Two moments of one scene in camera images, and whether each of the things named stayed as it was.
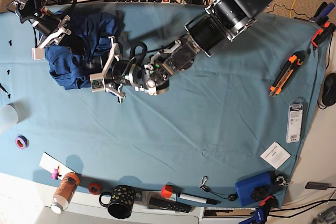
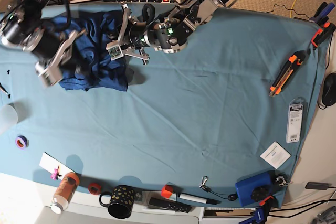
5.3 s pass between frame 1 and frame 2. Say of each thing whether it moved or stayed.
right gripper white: moved
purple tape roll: stayed
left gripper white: moved
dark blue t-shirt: stayed
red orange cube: stayed
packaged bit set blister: stayed
